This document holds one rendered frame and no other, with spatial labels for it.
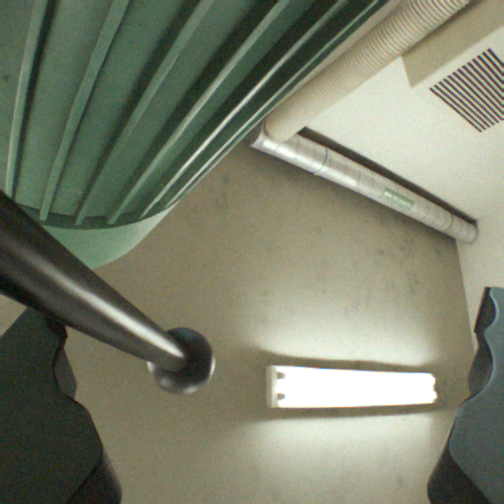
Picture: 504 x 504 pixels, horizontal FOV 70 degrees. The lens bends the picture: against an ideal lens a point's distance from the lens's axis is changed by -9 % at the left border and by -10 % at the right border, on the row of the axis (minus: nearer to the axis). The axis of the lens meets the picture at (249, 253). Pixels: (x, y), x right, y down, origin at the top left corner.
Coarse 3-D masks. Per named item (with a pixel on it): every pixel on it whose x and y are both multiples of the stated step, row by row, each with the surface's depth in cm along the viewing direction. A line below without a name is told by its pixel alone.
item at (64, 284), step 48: (0, 192) 5; (0, 240) 5; (48, 240) 6; (0, 288) 6; (48, 288) 7; (96, 288) 8; (96, 336) 10; (144, 336) 12; (192, 336) 19; (192, 384) 19
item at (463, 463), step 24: (480, 312) 11; (480, 336) 10; (480, 360) 9; (480, 384) 8; (480, 408) 7; (456, 432) 6; (480, 432) 6; (456, 456) 6; (480, 456) 6; (432, 480) 7; (456, 480) 6; (480, 480) 6
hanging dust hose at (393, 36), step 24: (408, 0) 124; (432, 0) 118; (456, 0) 114; (384, 24) 135; (408, 24) 127; (432, 24) 124; (360, 48) 145; (384, 48) 138; (408, 48) 137; (336, 72) 155; (360, 72) 149; (312, 96) 168; (336, 96) 164; (288, 120) 181; (312, 120) 181
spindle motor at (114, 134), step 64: (0, 0) 8; (64, 0) 8; (128, 0) 7; (192, 0) 8; (256, 0) 8; (320, 0) 9; (384, 0) 11; (0, 64) 9; (64, 64) 9; (128, 64) 10; (192, 64) 10; (256, 64) 11; (0, 128) 12; (64, 128) 12; (128, 128) 11; (192, 128) 13; (64, 192) 15; (128, 192) 16
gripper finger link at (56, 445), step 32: (32, 320) 10; (0, 352) 9; (32, 352) 9; (64, 352) 9; (0, 384) 8; (32, 384) 8; (64, 384) 9; (0, 416) 7; (32, 416) 7; (64, 416) 7; (0, 448) 6; (32, 448) 6; (64, 448) 6; (96, 448) 6; (0, 480) 6; (32, 480) 6; (64, 480) 6; (96, 480) 6
